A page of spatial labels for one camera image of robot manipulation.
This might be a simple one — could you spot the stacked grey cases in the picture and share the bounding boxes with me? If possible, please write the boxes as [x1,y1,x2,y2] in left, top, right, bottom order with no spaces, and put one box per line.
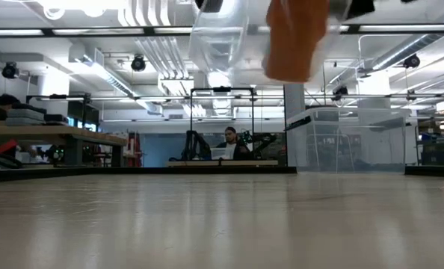
[4,103,70,127]

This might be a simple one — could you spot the orange elastic bandage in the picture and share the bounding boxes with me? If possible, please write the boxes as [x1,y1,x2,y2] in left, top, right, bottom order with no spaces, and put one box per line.
[263,0,330,84]

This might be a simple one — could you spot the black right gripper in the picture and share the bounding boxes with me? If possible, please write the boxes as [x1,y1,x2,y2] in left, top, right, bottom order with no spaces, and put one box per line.
[345,0,376,20]

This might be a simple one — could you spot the grey rolling workbench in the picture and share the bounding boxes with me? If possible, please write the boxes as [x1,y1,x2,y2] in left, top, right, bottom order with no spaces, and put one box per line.
[0,125,128,168]

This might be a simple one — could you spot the black ceiling-mounted device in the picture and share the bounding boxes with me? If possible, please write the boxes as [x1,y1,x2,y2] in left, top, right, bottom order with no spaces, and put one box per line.
[332,84,349,102]
[1,61,20,79]
[403,53,421,69]
[130,54,147,72]

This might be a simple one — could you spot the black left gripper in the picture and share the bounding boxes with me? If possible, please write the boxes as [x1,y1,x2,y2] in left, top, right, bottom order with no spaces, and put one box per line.
[194,0,225,14]

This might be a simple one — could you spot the black background robot rig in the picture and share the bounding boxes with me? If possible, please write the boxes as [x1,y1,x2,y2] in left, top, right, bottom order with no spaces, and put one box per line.
[167,85,279,168]

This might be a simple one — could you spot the clear plastic bag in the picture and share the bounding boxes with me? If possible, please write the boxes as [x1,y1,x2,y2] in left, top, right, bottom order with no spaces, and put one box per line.
[188,0,352,85]

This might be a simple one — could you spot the clear plastic container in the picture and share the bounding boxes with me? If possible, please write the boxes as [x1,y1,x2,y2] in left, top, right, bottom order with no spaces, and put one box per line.
[284,106,412,173]

